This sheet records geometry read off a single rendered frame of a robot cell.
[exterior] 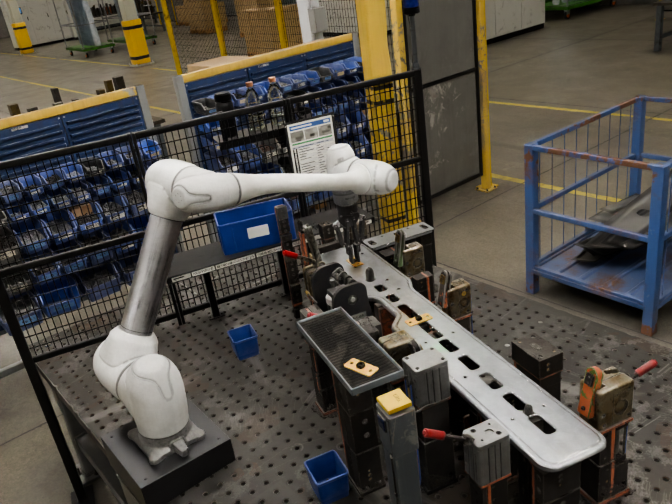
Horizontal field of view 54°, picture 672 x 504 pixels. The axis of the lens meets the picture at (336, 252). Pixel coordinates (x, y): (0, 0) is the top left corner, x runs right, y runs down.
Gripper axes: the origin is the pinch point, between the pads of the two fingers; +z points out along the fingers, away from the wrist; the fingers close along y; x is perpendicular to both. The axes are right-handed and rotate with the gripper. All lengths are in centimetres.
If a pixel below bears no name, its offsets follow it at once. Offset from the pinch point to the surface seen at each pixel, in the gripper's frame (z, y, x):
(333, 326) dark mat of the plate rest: -11, -32, -59
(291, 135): -34, 1, 55
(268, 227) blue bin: -4.9, -21.1, 34.7
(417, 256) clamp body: 5.1, 21.8, -8.4
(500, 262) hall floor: 108, 157, 130
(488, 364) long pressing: 5, 4, -78
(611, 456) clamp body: 20, 18, -109
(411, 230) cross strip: 6.0, 32.5, 15.3
